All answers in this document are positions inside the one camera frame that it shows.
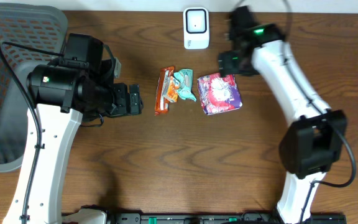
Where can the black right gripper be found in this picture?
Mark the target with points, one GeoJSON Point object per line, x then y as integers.
{"type": "Point", "coordinates": [225, 65]}

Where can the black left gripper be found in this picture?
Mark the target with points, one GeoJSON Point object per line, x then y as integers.
{"type": "Point", "coordinates": [124, 100]}

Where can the red purple snack packet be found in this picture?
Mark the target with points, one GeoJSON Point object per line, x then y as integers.
{"type": "Point", "coordinates": [217, 94]}

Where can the long orange snack bar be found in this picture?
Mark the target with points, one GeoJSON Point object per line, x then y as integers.
{"type": "Point", "coordinates": [161, 104]}

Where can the small orange snack packet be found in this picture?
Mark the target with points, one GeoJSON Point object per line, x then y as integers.
{"type": "Point", "coordinates": [171, 93]}

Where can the mint green snack packet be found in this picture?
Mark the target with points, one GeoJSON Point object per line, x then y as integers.
{"type": "Point", "coordinates": [185, 77]}

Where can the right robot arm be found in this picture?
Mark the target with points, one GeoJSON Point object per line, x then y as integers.
{"type": "Point", "coordinates": [315, 136]}

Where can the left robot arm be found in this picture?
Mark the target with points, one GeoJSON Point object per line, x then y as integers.
{"type": "Point", "coordinates": [75, 88]}

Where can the grey plastic shopping basket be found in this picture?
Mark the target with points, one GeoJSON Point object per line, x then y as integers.
{"type": "Point", "coordinates": [28, 34]}

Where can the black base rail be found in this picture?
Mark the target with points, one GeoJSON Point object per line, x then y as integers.
{"type": "Point", "coordinates": [136, 218]}

